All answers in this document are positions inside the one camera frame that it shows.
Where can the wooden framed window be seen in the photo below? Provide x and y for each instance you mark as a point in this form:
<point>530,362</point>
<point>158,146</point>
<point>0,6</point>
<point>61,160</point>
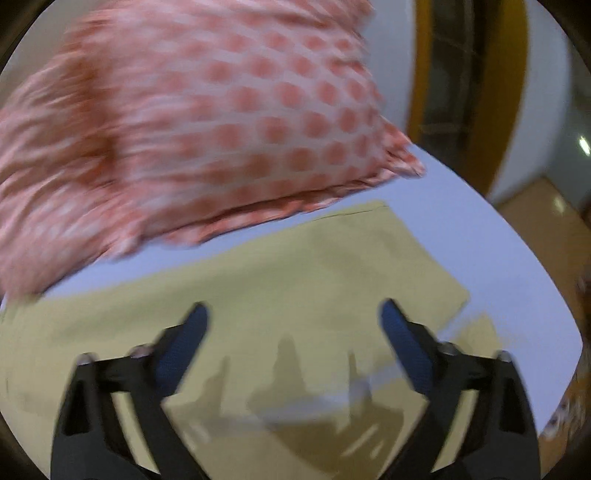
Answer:
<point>469,81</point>

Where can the khaki pants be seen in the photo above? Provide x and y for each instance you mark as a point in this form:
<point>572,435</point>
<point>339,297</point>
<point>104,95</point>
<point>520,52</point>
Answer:
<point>295,378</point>

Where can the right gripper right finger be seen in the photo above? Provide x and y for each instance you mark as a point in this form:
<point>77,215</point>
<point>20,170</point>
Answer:
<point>501,440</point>

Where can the white bed sheet mattress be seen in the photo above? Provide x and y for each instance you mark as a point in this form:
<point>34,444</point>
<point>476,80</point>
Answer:
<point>465,235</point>

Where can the polka dot pillow front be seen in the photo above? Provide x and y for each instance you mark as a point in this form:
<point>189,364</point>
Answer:
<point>184,120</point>

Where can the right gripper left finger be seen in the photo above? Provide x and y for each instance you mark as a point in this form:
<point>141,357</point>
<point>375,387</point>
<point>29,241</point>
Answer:
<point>88,440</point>

